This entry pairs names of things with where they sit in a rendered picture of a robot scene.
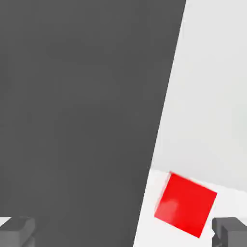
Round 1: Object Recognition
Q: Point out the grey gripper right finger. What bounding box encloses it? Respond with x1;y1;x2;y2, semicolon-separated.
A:
211;217;247;247

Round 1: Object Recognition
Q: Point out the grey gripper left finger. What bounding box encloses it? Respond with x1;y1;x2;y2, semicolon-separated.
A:
0;216;36;247

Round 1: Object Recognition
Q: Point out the small red cube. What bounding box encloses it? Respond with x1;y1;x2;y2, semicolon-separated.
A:
153;171;218;239

